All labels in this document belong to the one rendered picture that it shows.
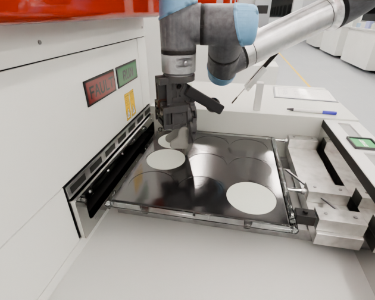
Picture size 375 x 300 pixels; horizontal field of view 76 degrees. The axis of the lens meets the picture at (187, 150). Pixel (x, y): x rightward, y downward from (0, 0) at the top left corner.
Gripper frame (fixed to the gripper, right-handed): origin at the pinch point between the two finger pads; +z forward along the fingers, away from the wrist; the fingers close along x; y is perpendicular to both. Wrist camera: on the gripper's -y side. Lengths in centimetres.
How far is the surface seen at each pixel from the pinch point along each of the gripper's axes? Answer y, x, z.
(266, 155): -19.2, 8.7, 1.3
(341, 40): -707, -493, 41
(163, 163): 7.5, 2.2, 1.3
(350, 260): -18.5, 36.4, 9.3
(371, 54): -577, -315, 49
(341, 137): -34.6, 17.0, -4.7
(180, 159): 2.8, 1.8, 1.2
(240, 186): -5.2, 17.3, 1.3
